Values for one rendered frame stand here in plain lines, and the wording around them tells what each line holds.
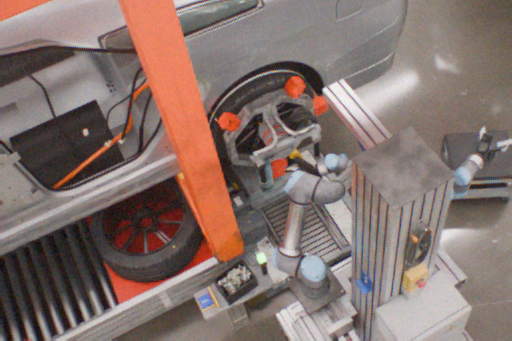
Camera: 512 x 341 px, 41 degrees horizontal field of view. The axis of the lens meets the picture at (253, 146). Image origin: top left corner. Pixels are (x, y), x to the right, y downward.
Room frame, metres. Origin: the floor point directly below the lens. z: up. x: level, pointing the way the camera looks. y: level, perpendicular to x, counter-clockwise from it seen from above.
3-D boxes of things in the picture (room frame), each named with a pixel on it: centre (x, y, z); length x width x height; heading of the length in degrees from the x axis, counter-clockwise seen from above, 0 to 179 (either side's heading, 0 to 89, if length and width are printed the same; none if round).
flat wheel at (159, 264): (2.13, 0.73, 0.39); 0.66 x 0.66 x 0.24
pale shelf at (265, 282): (1.59, 0.27, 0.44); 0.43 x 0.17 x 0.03; 107
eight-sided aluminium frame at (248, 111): (2.32, -0.11, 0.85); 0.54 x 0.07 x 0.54; 107
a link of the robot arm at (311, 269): (1.36, -0.16, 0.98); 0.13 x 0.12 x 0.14; 53
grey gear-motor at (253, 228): (2.14, 0.16, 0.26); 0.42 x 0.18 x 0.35; 17
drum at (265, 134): (2.25, -0.13, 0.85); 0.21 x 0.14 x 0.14; 17
